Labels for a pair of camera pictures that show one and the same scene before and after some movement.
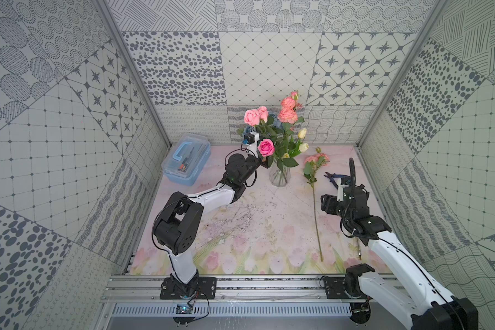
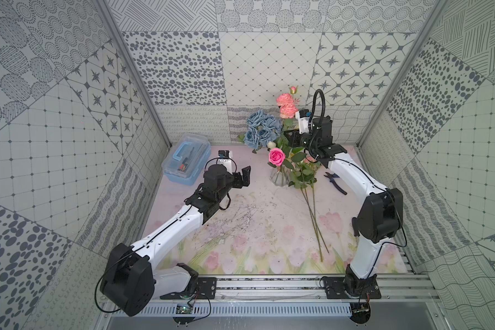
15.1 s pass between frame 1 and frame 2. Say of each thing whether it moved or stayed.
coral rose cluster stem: moved
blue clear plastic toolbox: stayed
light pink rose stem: moved
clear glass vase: stayed
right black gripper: moved
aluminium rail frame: stayed
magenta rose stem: moved
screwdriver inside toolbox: stayed
